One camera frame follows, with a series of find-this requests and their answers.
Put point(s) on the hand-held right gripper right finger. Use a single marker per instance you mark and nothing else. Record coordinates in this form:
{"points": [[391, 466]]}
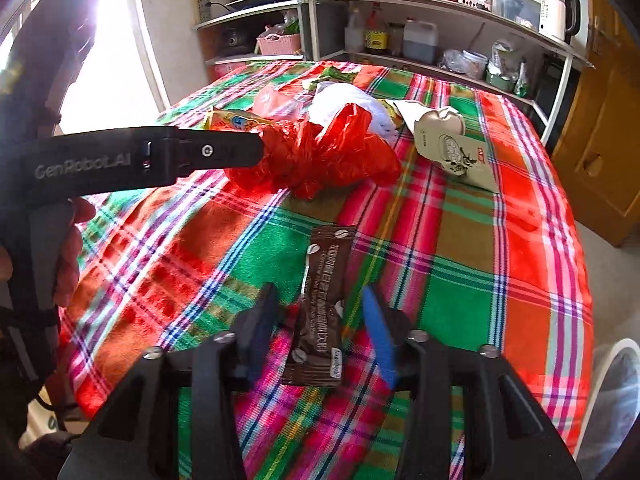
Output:
{"points": [[380, 335]]}

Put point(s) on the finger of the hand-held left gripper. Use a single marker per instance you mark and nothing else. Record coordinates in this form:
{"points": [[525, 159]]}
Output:
{"points": [[220, 150]]}

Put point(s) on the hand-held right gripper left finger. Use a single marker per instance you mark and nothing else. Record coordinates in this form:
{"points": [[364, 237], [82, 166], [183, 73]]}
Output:
{"points": [[257, 332]]}

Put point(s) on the brown coffee sachet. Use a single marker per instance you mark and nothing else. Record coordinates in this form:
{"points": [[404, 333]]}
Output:
{"points": [[322, 285]]}

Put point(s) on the red plastic bag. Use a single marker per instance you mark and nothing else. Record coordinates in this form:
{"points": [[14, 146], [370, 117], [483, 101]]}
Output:
{"points": [[325, 155]]}

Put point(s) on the beige paper bag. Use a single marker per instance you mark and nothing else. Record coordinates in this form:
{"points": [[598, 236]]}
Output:
{"points": [[450, 145]]}

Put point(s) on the white trash bin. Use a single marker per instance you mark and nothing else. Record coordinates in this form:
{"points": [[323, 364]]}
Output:
{"points": [[617, 400]]}

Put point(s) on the person's left hand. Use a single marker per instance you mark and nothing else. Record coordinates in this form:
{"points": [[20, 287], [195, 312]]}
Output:
{"points": [[67, 260]]}

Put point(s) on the yellow snack packet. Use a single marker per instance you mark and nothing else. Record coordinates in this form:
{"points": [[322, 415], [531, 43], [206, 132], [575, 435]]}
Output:
{"points": [[235, 121]]}

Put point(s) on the plaid blanket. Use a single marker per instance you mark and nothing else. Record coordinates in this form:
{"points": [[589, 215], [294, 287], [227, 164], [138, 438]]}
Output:
{"points": [[450, 285]]}

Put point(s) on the window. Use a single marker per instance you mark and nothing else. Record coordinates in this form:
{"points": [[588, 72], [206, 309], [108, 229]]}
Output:
{"points": [[117, 60]]}

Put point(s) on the pink plastic basket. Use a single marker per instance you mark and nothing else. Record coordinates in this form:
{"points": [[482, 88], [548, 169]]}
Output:
{"points": [[280, 44]]}

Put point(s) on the white plastic bag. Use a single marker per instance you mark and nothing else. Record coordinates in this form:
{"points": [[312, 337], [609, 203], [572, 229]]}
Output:
{"points": [[340, 102]]}

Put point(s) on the small grey shelf unit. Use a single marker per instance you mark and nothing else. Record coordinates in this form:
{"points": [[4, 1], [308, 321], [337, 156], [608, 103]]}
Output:
{"points": [[240, 15]]}

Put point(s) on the green leaf-shaped wrapper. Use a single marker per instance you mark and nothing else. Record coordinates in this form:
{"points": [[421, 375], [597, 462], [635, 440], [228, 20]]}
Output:
{"points": [[340, 76]]}

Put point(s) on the white power strip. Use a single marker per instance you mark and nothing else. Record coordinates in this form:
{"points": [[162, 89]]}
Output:
{"points": [[202, 6]]}

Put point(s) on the clear plastic bottle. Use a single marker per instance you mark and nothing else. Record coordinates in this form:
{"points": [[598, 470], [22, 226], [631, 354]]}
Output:
{"points": [[354, 35]]}

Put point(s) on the soy sauce bottle yellow label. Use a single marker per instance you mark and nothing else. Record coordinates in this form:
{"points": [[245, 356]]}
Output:
{"points": [[376, 37]]}

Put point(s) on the small glass jar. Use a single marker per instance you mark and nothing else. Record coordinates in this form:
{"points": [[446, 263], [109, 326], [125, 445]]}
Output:
{"points": [[396, 40]]}

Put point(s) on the dark liquid plastic jug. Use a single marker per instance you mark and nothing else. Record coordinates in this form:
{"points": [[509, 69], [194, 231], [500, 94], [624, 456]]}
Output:
{"points": [[420, 45]]}

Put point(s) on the crumpled clear plastic bag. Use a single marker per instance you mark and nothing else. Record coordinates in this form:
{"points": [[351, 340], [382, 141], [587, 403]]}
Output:
{"points": [[451, 61]]}

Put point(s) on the large grey shelf unit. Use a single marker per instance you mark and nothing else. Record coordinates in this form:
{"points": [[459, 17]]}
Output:
{"points": [[450, 17]]}

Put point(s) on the white plastic tub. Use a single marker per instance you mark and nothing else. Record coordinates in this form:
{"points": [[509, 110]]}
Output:
{"points": [[475, 64]]}

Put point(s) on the printed food bag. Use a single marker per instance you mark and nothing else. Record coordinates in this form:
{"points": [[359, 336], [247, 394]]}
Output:
{"points": [[502, 57]]}

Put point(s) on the wooden door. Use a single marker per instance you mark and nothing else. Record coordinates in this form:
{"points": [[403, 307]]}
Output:
{"points": [[605, 135]]}

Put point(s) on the clear plastic container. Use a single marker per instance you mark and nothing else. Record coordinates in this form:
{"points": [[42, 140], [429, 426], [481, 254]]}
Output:
{"points": [[515, 7]]}

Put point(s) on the white electric kettle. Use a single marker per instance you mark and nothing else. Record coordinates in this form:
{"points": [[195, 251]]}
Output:
{"points": [[555, 12]]}

